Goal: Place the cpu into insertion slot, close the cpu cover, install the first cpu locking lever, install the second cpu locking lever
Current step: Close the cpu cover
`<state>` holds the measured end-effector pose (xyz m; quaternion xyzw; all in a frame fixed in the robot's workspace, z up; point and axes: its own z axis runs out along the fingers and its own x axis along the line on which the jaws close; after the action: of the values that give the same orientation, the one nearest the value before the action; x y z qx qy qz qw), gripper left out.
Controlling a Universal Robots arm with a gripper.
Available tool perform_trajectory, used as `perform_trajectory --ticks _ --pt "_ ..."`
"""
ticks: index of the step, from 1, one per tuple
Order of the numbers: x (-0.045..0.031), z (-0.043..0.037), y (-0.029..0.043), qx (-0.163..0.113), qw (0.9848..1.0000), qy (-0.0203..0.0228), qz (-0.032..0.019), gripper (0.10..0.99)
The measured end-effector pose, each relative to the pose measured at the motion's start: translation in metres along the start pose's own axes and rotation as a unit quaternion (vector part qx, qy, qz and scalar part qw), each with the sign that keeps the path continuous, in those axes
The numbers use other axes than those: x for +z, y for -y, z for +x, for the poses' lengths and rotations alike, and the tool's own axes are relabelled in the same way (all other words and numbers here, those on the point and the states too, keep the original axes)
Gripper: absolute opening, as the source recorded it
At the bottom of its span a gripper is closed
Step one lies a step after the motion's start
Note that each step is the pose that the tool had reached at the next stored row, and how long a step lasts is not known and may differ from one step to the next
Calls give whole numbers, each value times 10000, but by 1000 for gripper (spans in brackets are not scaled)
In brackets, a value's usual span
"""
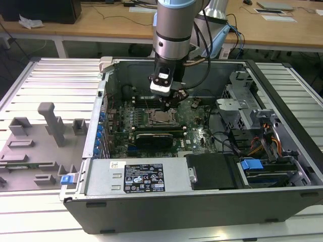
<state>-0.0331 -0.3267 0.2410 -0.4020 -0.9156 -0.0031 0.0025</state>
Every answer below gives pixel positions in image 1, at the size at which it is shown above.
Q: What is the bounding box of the silver CPU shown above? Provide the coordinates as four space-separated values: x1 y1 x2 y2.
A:
154 112 170 122

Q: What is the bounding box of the metal socket cover frame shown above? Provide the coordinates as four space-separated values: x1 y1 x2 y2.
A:
148 108 176 126

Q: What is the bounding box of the CPU socket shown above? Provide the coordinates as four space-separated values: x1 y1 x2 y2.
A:
147 107 178 127

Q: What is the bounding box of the green motherboard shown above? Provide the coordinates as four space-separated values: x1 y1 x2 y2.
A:
105 97 220 159

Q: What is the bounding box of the pale blue teach pendant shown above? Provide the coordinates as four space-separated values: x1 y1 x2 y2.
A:
210 24 231 59

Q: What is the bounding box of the grey metal drive cage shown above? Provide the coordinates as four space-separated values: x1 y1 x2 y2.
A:
216 72 257 128

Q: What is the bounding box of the black graphics card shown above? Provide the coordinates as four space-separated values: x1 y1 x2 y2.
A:
135 131 175 152

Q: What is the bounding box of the black plastic shroud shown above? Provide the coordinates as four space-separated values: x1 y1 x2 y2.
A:
185 153 239 191

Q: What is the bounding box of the hard disk in blue carrier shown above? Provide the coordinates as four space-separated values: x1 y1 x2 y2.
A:
239 158 300 189

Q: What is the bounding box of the silver laptop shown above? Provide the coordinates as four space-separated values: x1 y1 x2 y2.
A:
256 1 295 12

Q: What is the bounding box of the grey power supply unit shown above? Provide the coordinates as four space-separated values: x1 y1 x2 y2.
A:
84 158 194 196

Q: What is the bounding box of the black grey PC case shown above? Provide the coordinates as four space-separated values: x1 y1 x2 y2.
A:
59 56 323 235

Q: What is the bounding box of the grey parts rack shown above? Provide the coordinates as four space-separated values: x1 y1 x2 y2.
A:
0 102 91 189

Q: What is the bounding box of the black computer tower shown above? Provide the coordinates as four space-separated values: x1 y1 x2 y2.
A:
0 0 82 25

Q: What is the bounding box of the crumpled white paper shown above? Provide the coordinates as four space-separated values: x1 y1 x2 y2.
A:
19 14 45 29

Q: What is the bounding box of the green RAM stick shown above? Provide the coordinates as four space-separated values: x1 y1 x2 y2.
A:
0 163 41 170

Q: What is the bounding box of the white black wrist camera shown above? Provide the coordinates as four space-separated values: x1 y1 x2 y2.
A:
149 66 176 97

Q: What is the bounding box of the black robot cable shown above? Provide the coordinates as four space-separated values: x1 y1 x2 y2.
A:
176 9 214 90

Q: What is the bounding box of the black internal cable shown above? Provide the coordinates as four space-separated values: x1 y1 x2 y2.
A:
206 105 240 155

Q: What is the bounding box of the thin red wire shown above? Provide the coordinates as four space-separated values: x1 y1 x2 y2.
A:
103 93 120 113

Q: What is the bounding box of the wooden desk white frame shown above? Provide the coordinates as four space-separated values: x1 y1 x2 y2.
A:
0 0 323 63

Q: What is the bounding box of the yellow wire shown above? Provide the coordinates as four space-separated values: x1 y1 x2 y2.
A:
247 137 262 156

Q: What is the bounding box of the orange wire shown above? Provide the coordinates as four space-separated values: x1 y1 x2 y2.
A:
262 123 283 157

